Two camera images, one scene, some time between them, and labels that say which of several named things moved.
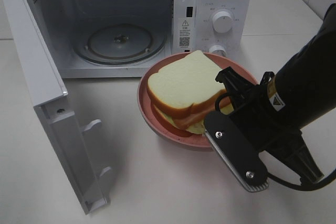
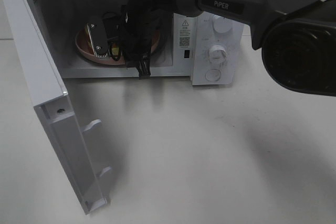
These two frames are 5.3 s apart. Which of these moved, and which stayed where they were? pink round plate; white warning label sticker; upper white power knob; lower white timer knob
Moved: pink round plate
Stayed: white warning label sticker; upper white power knob; lower white timer knob
